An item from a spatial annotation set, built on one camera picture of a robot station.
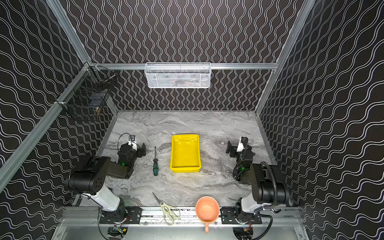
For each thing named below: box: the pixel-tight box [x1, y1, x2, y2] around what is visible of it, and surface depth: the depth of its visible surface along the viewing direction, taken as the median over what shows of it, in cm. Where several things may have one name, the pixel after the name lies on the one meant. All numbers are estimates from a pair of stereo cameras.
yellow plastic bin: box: [170, 134, 201, 173], surface depth 94 cm
